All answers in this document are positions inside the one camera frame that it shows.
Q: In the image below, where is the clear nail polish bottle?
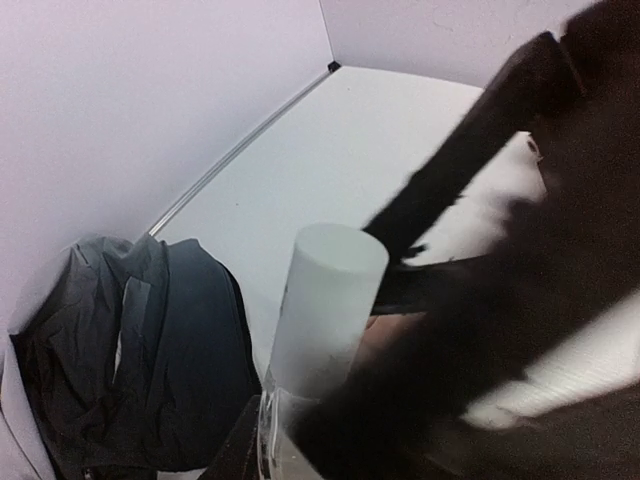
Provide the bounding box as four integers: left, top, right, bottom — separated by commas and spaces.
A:
256, 370, 321, 480

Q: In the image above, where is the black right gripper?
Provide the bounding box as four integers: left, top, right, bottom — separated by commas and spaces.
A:
299, 1, 639, 479

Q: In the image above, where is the nail polish brush cap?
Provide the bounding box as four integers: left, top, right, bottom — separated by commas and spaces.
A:
264, 223, 389, 399

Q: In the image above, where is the aluminium table edge strip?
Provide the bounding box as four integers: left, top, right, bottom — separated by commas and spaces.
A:
147, 61, 342, 236

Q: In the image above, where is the dark jacket with grey lining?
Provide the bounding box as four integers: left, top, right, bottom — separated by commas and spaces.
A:
10, 236, 261, 479

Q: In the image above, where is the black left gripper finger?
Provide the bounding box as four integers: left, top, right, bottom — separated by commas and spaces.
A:
198, 395, 261, 480

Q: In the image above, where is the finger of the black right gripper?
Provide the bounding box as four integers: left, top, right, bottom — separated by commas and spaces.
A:
364, 31, 584, 260

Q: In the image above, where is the mannequin hand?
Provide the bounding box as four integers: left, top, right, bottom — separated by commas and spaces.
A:
355, 313, 424, 364

